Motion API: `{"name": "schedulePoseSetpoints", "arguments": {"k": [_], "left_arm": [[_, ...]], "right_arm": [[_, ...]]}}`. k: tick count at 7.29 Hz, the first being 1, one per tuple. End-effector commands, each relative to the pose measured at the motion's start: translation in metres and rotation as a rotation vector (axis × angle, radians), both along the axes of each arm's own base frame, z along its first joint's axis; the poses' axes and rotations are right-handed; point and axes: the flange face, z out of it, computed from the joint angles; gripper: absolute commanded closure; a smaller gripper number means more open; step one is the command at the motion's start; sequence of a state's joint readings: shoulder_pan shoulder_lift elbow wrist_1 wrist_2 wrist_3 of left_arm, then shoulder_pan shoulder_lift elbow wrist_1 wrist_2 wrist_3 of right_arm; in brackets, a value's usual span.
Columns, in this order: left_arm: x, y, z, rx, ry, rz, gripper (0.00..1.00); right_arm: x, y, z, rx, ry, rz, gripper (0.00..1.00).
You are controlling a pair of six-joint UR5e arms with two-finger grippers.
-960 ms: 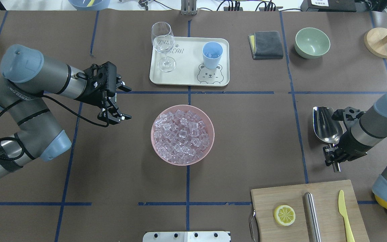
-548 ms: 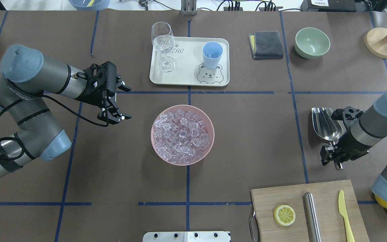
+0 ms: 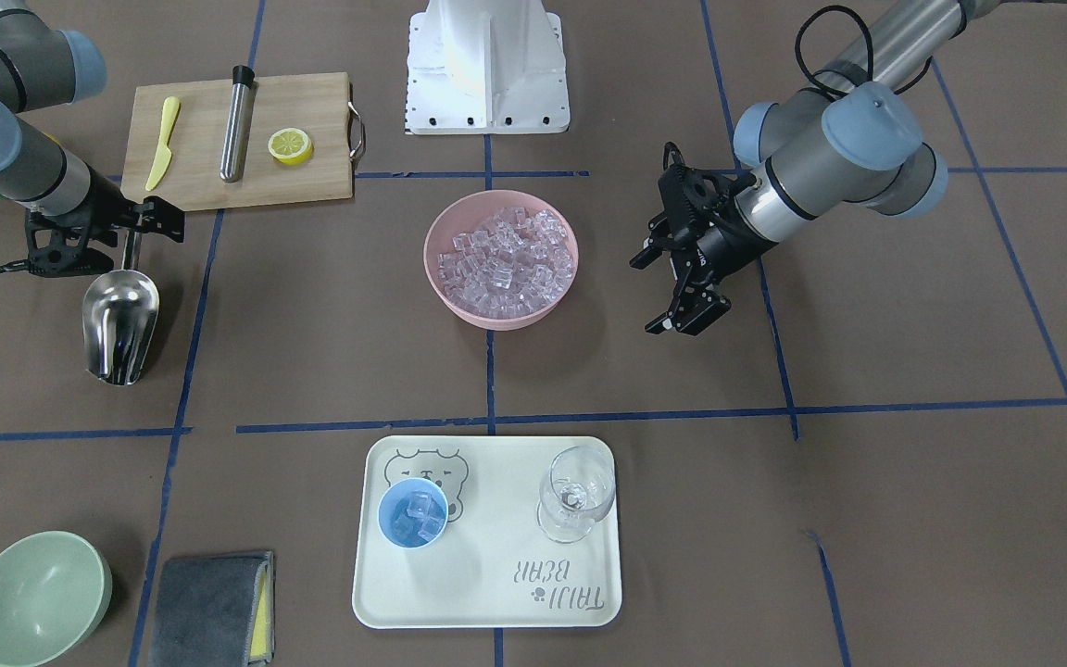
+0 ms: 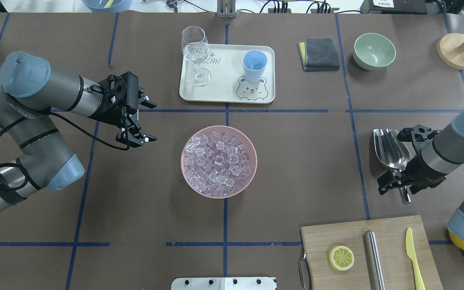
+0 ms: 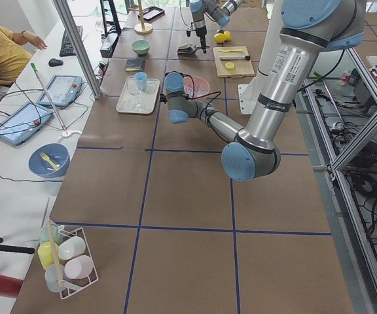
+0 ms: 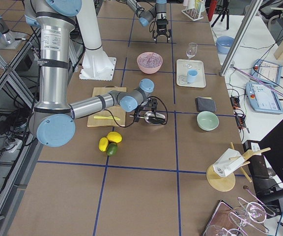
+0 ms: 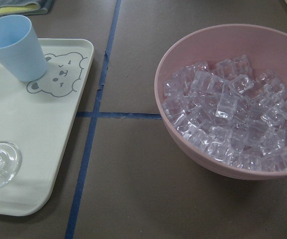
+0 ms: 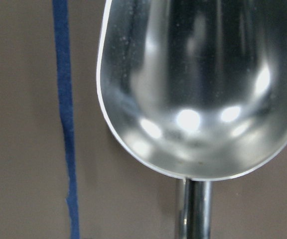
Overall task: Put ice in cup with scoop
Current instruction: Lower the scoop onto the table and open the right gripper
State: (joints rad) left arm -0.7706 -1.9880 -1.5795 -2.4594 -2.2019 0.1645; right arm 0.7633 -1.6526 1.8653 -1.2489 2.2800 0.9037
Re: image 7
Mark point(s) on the white bear tray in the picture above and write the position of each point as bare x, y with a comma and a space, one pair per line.
37, 117

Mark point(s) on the light blue cup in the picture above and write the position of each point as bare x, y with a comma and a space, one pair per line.
20, 51

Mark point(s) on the pink bowl with ice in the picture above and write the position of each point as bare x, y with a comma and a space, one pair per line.
265, 47

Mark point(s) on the clear wine glass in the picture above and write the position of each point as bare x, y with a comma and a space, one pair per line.
10, 162

